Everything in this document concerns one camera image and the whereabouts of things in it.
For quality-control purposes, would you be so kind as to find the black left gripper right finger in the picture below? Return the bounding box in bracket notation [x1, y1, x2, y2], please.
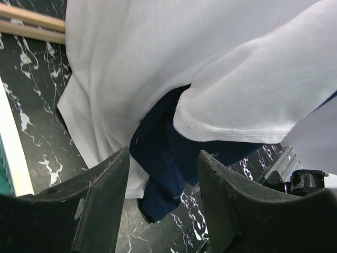
[197, 151, 336, 252]

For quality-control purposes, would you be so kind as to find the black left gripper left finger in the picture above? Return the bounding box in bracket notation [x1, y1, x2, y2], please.
[1, 148, 130, 252]

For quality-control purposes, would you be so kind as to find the teal t shirt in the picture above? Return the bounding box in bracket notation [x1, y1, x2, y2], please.
[1, 140, 16, 196]

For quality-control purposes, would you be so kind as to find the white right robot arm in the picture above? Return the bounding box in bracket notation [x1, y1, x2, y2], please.
[284, 169, 329, 197]

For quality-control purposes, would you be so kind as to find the navy blue t shirt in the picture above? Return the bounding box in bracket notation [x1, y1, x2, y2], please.
[129, 85, 262, 223]

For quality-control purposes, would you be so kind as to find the white t shirt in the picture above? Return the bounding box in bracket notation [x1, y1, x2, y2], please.
[56, 0, 337, 200]

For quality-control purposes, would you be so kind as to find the cream laundry basket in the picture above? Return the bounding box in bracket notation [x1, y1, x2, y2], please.
[1, 84, 34, 196]

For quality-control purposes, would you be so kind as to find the wooden clothes rack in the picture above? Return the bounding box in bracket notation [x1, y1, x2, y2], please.
[1, 3, 66, 45]

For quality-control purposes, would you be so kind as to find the aluminium frame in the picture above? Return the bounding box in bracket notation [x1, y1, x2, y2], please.
[256, 147, 302, 184]

